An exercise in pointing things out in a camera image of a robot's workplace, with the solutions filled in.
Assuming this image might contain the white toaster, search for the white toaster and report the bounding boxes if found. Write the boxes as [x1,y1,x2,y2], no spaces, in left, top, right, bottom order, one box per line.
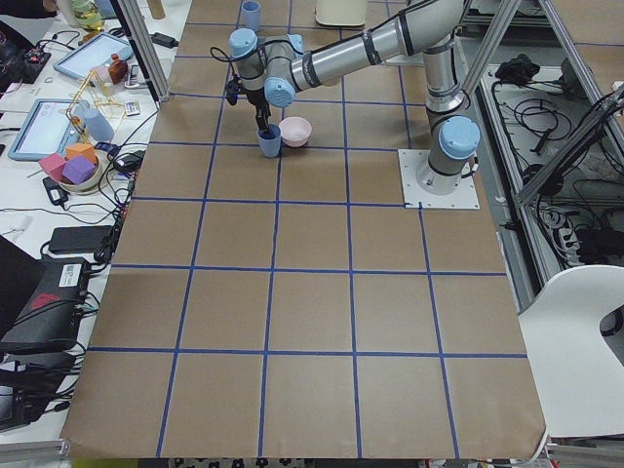
[315,0,369,26]

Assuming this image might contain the black computer box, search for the black computer box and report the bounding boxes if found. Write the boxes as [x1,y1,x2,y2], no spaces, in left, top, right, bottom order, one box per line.
[1,256,89,355]

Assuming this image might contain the aluminium frame post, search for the aluminium frame post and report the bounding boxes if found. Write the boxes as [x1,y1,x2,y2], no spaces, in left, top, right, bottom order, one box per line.
[112,0,171,103]

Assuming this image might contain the blue teach pendant tablet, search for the blue teach pendant tablet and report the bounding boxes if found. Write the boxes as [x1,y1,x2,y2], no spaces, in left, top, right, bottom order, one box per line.
[8,98,79,161]

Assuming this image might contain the light blue bottle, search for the light blue bottle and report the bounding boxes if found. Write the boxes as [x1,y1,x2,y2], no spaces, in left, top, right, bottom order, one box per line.
[84,108,114,142]

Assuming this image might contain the pink plastic bowl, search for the pink plastic bowl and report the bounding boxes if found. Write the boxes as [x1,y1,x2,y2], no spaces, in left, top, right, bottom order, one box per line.
[279,116,313,147]

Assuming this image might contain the white chair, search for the white chair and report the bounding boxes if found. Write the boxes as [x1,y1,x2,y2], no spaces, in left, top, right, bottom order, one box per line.
[519,265,623,438]

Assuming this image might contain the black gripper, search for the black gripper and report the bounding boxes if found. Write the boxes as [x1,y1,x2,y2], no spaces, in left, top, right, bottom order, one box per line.
[245,89,269,132]

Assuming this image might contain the black power adapter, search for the black power adapter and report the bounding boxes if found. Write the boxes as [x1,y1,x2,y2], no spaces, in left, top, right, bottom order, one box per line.
[150,32,179,49]

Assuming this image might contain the bowl of coloured blocks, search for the bowl of coloured blocks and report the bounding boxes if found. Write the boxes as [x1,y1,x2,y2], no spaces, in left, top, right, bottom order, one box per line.
[38,142,103,195]

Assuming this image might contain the gold wire rack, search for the gold wire rack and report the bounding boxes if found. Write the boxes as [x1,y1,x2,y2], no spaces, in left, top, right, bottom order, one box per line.
[65,70,125,139]

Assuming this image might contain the blue plastic cup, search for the blue plastic cup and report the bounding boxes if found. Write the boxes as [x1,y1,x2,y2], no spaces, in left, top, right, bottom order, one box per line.
[241,0,261,32]
[257,124,282,158]

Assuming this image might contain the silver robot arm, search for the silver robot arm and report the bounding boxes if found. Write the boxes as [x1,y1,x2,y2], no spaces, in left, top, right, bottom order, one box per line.
[225,1,481,196]

